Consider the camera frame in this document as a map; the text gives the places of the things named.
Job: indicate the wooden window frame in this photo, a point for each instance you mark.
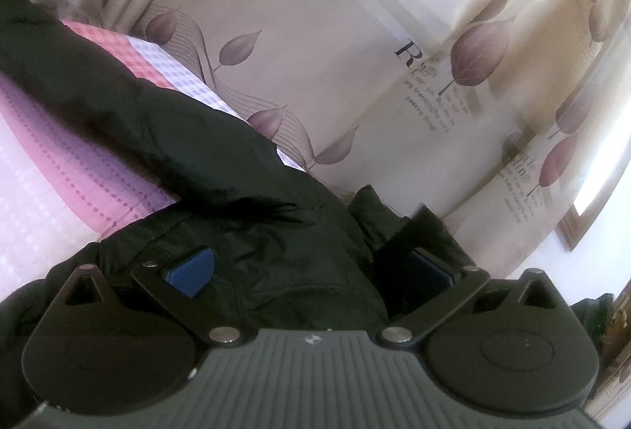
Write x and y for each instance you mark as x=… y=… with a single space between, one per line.
x=572 y=224

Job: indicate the beige leaf print curtain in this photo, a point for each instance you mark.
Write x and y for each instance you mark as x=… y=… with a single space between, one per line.
x=369 y=113

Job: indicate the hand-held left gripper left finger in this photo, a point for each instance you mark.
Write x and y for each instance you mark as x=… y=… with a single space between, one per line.
x=191 y=275

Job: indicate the pink checkered bedsheet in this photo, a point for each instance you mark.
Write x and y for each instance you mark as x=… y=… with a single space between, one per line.
x=59 y=172

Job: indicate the black padded jacket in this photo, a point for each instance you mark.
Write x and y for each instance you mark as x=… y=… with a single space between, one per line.
x=222 y=162

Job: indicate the brown wooden furniture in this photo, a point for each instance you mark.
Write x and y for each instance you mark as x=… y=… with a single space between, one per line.
x=618 y=360

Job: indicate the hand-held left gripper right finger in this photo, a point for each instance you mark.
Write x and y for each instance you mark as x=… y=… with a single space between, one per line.
x=434 y=268

